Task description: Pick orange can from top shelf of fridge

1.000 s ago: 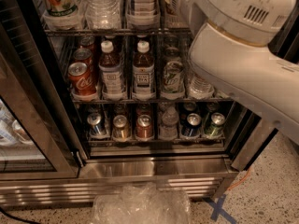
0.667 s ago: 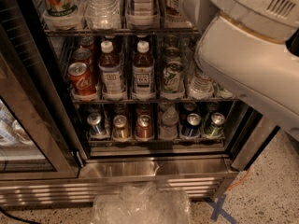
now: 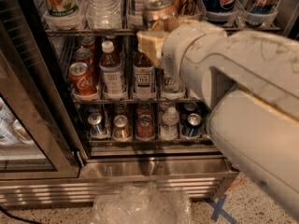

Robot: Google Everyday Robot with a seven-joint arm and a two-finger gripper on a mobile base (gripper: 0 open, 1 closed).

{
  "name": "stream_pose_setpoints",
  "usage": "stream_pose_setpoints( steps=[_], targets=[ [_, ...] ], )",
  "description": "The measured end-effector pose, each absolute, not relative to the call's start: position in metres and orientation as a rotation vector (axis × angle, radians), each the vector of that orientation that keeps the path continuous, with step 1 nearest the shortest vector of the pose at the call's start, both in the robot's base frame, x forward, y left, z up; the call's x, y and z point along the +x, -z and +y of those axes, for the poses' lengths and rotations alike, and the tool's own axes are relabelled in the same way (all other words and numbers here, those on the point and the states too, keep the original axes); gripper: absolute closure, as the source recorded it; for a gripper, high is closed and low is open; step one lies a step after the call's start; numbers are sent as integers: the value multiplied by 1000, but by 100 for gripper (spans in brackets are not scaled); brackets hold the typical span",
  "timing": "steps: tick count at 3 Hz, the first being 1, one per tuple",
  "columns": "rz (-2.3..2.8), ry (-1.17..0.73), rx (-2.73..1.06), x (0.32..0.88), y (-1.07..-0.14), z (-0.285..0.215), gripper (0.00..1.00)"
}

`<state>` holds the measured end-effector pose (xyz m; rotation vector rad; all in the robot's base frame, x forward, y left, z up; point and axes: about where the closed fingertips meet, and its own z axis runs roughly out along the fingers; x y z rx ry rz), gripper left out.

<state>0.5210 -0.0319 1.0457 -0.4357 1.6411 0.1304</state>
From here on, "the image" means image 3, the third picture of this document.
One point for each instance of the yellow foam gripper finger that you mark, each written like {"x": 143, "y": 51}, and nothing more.
{"x": 151, "y": 43}
{"x": 174, "y": 23}

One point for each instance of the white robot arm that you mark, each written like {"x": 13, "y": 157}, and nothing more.
{"x": 250, "y": 82}

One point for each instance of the front 7up can middle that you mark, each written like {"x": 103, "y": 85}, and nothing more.
{"x": 170, "y": 85}

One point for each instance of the water bottle top shelf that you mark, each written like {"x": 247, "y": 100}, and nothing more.
{"x": 104, "y": 14}

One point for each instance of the water bottle shelf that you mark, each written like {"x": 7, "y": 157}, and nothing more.
{"x": 104, "y": 14}
{"x": 169, "y": 125}

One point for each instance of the coca-cola can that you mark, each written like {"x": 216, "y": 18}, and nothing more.
{"x": 81, "y": 77}
{"x": 88, "y": 42}
{"x": 84, "y": 55}

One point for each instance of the front coca-cola can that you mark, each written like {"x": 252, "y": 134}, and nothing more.
{"x": 81, "y": 77}

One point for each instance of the red can bottom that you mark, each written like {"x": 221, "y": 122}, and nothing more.
{"x": 144, "y": 126}

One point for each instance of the water bottle bottom shelf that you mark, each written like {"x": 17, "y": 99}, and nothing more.
{"x": 169, "y": 125}

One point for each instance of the gold can bottom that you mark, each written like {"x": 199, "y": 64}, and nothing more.
{"x": 121, "y": 127}

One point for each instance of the pepsi can bottom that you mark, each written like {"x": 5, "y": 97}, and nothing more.
{"x": 192, "y": 125}

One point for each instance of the stainless steel fridge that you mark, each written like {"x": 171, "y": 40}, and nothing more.
{"x": 46, "y": 46}

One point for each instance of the blue can bottom left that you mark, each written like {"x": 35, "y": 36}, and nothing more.
{"x": 97, "y": 123}

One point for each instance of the fridge glass door left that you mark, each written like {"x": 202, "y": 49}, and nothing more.
{"x": 41, "y": 152}

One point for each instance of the right tea bottle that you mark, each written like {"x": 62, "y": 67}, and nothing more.
{"x": 144, "y": 74}

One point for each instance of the left tea bottle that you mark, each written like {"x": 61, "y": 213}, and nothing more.
{"x": 111, "y": 69}

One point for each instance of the clear plastic bag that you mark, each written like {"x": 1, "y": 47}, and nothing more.
{"x": 142, "y": 205}

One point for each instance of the blue tape cross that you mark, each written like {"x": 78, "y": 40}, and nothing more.
{"x": 218, "y": 210}

